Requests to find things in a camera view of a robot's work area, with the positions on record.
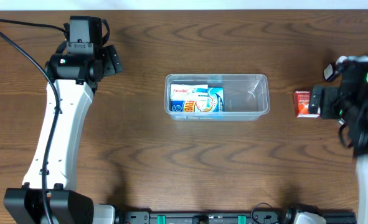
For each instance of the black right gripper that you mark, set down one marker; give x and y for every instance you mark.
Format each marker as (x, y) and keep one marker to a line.
(333, 96)

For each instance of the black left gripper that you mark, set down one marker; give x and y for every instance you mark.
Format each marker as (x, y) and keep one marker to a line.
(97, 58)

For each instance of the white blue Panadol box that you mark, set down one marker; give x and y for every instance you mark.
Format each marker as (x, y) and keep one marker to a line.
(180, 92)

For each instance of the clear plastic container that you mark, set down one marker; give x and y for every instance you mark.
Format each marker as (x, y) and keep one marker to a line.
(226, 97)

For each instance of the blue fever patch box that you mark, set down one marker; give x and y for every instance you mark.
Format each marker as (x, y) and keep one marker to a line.
(211, 102)

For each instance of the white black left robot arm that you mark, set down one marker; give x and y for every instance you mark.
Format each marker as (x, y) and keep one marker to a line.
(48, 191)

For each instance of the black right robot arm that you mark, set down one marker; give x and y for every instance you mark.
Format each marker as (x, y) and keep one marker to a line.
(349, 103)

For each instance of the red Panadol ActiFast box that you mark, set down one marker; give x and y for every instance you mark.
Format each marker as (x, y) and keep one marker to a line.
(301, 105)

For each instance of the dark syrup bottle white cap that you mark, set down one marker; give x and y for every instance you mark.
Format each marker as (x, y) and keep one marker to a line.
(333, 70)

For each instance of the black mounting rail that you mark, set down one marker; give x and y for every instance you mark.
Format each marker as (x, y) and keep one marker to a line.
(258, 216)

